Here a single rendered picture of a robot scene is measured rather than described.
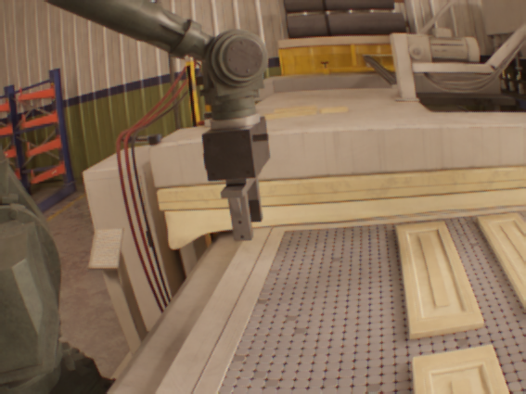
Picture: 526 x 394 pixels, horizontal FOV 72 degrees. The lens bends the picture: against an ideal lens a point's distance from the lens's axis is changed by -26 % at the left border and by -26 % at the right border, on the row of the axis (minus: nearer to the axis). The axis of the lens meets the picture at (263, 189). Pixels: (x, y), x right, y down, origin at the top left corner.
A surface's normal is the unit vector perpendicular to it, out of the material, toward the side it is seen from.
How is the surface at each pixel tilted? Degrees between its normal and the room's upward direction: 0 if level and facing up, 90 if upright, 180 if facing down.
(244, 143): 90
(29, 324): 90
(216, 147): 90
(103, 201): 90
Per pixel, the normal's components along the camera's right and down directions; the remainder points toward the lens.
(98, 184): -0.18, 0.30
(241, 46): 0.48, 0.19
